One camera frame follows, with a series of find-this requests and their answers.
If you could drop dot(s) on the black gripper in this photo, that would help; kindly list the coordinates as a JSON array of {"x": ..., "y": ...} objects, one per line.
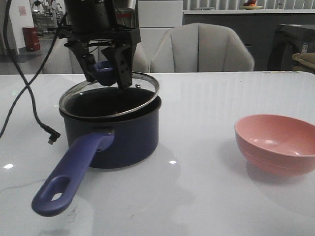
[{"x": 120, "y": 54}]

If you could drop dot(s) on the glass lid blue knob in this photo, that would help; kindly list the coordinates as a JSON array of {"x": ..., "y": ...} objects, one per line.
[{"x": 103, "y": 98}]

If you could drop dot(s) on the pink bowl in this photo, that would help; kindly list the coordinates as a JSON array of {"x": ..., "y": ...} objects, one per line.
[{"x": 277, "y": 144}]

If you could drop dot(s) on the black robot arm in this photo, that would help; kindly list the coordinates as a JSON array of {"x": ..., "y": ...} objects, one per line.
[{"x": 94, "y": 23}]

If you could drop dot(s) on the left grey upholstered chair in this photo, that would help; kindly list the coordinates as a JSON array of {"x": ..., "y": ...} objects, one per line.
[{"x": 63, "y": 61}]

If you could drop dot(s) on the grey upholstered chair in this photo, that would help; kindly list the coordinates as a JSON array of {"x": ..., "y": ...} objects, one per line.
[
  {"x": 200, "y": 47},
  {"x": 63, "y": 61}
]

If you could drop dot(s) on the white cabinet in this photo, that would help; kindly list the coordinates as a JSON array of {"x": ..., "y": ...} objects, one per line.
[{"x": 155, "y": 17}]

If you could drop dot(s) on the red bin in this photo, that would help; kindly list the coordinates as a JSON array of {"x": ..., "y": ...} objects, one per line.
[{"x": 31, "y": 39}]

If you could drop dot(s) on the right grey upholstered chair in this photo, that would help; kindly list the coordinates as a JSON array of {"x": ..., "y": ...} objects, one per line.
[{"x": 200, "y": 47}]

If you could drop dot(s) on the fruit plate on counter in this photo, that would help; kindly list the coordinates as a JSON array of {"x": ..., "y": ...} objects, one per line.
[{"x": 251, "y": 5}]

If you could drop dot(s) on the grey counter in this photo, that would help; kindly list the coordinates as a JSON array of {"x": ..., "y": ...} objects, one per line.
[{"x": 256, "y": 28}]

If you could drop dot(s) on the dark appliance at right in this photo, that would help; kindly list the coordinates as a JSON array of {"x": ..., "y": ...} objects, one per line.
[{"x": 288, "y": 40}]

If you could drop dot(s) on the beige cushion at right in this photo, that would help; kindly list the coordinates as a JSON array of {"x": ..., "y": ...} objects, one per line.
[{"x": 304, "y": 62}]

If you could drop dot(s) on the blue saucepan with handle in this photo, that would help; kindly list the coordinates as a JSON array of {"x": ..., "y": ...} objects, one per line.
[{"x": 104, "y": 145}]

